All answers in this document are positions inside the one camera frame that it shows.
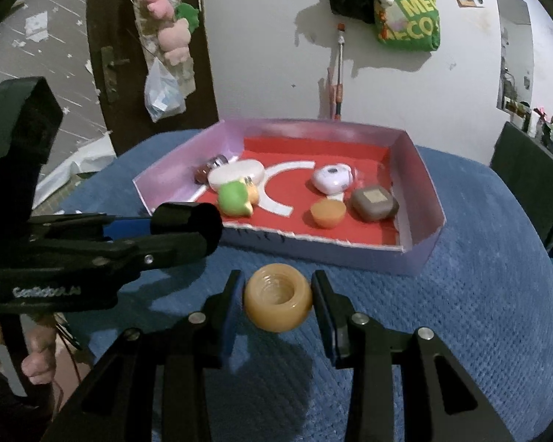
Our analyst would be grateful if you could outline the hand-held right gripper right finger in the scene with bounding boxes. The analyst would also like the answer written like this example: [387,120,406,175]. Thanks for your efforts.
[311,270,519,442]

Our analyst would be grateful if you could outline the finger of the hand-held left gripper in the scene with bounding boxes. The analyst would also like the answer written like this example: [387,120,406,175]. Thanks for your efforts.
[25,212,157,242]
[87,232,213,281]

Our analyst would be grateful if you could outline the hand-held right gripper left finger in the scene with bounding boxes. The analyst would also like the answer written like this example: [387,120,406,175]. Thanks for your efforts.
[41,269,245,442]

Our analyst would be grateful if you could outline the black cylinder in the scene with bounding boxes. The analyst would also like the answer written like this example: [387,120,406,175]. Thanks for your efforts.
[150,201,223,259]

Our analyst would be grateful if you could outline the green frog toy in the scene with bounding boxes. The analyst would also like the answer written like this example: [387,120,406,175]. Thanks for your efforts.
[216,176,261,217]

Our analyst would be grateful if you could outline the white oval case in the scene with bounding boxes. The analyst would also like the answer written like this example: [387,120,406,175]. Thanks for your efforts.
[207,159,265,190]

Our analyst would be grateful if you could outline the brown square case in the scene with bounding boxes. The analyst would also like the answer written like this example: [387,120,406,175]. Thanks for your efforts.
[350,185,400,222]

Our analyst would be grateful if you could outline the pink oval device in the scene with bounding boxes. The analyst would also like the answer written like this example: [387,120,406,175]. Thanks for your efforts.
[312,163,353,195]

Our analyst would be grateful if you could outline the pink cardboard box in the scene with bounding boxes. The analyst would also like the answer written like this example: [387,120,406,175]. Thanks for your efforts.
[133,118,445,277]

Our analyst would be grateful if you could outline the person's left forearm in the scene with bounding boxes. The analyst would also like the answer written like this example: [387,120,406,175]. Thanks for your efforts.
[0,359,60,442]

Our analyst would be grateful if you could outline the person's left hand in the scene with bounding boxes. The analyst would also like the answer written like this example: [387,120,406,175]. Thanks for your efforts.
[0,308,58,385]

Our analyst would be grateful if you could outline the crumpled white sheet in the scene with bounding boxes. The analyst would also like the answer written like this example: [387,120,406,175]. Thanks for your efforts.
[32,133,116,210]

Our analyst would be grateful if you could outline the clear plastic bag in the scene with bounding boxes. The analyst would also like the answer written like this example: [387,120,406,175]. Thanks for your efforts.
[144,59,187,123]

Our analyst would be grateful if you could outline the dark brown door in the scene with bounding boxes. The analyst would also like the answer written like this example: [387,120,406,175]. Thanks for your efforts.
[87,0,219,157]

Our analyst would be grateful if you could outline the pink plush toy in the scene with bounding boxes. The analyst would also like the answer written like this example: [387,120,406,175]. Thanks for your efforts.
[140,0,176,21]
[158,21,194,66]

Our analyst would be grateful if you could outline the green plush toy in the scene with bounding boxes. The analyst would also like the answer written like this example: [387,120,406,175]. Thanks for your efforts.
[175,2,201,35]

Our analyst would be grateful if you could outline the white and pink stick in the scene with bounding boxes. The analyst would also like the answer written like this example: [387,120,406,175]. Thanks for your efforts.
[327,23,348,120]

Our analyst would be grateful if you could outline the row of bottles and figurines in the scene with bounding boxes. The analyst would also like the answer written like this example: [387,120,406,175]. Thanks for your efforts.
[504,101,553,162]

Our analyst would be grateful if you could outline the green tote bag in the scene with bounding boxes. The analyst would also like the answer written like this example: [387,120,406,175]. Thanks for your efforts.
[374,0,442,52]

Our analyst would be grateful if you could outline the metal door handle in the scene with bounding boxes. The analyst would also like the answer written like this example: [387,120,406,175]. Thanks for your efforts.
[100,46,131,104]

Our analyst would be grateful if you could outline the thin brown cable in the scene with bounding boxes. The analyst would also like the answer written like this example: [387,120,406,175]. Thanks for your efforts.
[51,318,86,387]

